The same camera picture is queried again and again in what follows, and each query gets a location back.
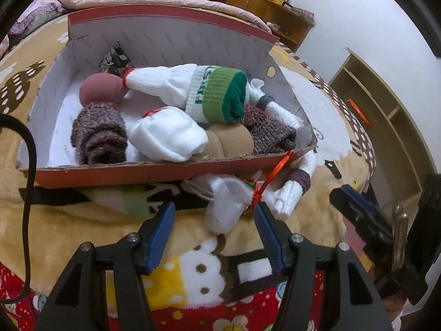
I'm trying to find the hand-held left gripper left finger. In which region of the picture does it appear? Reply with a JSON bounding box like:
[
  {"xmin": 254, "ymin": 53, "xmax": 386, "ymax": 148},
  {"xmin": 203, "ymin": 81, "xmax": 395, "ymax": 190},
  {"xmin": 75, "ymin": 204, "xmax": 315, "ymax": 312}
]
[{"xmin": 34, "ymin": 201, "xmax": 177, "ymax": 331}]

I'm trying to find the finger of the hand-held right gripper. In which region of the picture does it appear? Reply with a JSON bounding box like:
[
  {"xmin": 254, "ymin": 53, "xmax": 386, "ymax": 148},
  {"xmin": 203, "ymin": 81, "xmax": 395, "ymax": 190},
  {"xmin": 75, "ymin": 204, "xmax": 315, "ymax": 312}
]
[{"xmin": 329, "ymin": 184, "xmax": 393, "ymax": 245}]

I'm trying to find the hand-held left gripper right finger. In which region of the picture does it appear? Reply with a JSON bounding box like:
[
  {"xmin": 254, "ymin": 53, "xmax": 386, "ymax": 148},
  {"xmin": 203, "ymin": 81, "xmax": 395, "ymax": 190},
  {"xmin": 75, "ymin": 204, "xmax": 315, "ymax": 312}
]
[{"xmin": 254, "ymin": 202, "xmax": 393, "ymax": 331}]

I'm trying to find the white sock bundle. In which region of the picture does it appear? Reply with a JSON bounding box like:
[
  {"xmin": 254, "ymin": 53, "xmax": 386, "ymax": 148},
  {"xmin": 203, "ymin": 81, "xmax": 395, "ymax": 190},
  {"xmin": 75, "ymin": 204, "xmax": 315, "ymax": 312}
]
[{"xmin": 129, "ymin": 106, "xmax": 209, "ymax": 162}]

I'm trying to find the tan sock ball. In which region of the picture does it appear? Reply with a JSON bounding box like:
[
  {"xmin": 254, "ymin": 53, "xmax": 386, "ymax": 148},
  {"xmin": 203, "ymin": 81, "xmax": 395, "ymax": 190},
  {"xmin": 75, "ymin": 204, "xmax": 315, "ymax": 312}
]
[{"xmin": 201, "ymin": 124, "xmax": 256, "ymax": 159}]

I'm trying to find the purple maroon knitted sock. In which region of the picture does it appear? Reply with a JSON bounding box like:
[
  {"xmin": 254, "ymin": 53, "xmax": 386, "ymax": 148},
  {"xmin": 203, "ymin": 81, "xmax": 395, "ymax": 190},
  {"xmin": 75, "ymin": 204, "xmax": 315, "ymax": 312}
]
[
  {"xmin": 71, "ymin": 102, "xmax": 129, "ymax": 165},
  {"xmin": 241, "ymin": 104, "xmax": 297, "ymax": 154}
]

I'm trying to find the white towel grey tie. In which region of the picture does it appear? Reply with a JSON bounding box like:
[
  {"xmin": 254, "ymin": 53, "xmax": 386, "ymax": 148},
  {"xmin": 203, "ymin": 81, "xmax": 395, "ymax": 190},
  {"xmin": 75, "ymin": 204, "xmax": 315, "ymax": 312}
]
[{"xmin": 246, "ymin": 79, "xmax": 304, "ymax": 132}]

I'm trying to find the white and green sock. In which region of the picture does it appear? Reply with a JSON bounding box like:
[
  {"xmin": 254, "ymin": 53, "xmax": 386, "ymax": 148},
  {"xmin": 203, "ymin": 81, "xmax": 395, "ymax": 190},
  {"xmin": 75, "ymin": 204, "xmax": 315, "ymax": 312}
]
[{"xmin": 184, "ymin": 65, "xmax": 249, "ymax": 125}]

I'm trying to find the pink sock ball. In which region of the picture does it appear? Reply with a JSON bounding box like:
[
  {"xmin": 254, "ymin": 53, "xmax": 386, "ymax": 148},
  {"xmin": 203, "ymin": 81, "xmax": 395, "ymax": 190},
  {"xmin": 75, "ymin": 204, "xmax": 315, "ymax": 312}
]
[{"xmin": 79, "ymin": 73, "xmax": 126, "ymax": 106}]

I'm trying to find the dark patterned fabric pouch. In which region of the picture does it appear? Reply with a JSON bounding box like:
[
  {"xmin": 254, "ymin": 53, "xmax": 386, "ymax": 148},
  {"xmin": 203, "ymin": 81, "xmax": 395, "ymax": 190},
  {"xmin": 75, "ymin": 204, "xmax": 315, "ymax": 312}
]
[{"xmin": 99, "ymin": 41, "xmax": 136, "ymax": 76}]

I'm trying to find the red cardboard box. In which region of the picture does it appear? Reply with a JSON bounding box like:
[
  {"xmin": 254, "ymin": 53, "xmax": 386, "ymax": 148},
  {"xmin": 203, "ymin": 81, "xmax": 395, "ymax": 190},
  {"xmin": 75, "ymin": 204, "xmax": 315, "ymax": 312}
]
[{"xmin": 17, "ymin": 9, "xmax": 319, "ymax": 189}]

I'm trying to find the silver metal spring clip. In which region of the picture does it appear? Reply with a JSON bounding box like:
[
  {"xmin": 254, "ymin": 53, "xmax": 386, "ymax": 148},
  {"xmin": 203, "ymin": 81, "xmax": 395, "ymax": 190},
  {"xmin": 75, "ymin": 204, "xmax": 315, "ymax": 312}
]
[{"xmin": 391, "ymin": 204, "xmax": 409, "ymax": 271}]

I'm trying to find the rolled white towel purple tie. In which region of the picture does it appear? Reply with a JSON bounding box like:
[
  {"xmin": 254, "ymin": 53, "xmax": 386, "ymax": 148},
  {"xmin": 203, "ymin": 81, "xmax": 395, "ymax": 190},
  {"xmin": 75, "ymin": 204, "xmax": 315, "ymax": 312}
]
[{"xmin": 274, "ymin": 152, "xmax": 318, "ymax": 219}]

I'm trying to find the brown printed blanket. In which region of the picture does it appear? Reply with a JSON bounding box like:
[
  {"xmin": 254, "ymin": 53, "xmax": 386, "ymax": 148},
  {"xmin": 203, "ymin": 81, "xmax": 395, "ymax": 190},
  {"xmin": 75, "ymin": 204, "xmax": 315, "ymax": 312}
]
[{"xmin": 0, "ymin": 17, "xmax": 380, "ymax": 309}]

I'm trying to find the red cartoon printed sheet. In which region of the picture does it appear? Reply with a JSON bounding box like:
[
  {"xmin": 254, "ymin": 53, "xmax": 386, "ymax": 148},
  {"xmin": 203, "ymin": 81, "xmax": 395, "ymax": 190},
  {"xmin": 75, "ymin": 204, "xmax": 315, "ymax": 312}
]
[{"xmin": 0, "ymin": 260, "xmax": 328, "ymax": 331}]

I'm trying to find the orange tool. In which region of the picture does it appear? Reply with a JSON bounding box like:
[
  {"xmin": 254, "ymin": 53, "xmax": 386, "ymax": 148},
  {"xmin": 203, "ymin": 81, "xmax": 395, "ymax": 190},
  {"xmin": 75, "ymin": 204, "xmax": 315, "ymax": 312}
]
[{"xmin": 347, "ymin": 98, "xmax": 372, "ymax": 126}]

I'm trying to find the light wooden shelf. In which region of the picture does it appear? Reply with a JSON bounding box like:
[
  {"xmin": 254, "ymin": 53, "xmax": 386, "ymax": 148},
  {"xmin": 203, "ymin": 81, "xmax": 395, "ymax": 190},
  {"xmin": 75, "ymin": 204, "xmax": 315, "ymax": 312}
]
[{"xmin": 329, "ymin": 47, "xmax": 436, "ymax": 214}]

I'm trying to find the long wooden cabinet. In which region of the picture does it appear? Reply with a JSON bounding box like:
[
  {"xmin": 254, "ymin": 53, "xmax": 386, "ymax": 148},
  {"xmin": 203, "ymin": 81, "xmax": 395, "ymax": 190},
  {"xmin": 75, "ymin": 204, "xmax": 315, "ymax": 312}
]
[{"xmin": 72, "ymin": 0, "xmax": 315, "ymax": 52}]

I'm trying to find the pile of small boxes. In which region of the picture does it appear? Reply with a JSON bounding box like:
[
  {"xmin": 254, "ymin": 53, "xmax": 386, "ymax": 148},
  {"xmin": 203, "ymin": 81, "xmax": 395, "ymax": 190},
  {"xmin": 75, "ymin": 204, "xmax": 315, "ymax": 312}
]
[{"xmin": 260, "ymin": 0, "xmax": 314, "ymax": 18}]

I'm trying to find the pink rolled quilt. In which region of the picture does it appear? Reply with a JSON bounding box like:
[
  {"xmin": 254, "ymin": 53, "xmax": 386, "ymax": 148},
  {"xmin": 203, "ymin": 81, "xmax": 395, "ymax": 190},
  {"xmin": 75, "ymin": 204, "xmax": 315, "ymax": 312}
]
[{"xmin": 52, "ymin": 0, "xmax": 273, "ymax": 35}]

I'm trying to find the purple ruffled pillow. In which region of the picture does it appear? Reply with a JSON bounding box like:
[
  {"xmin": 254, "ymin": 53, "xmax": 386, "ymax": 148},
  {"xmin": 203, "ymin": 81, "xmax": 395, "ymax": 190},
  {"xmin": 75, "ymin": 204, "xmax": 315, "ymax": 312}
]
[{"xmin": 9, "ymin": 0, "xmax": 64, "ymax": 37}]

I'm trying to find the red knotted cord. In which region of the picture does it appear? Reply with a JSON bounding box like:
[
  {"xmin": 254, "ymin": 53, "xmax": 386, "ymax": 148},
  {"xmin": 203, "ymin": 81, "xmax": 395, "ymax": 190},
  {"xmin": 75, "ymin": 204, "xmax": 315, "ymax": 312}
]
[{"xmin": 243, "ymin": 150, "xmax": 293, "ymax": 214}]

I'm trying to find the black cable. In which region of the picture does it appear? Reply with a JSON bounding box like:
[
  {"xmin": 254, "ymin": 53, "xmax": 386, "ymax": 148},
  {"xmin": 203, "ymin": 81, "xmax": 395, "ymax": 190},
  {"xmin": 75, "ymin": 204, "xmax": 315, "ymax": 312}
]
[{"xmin": 0, "ymin": 114, "xmax": 37, "ymax": 306}]

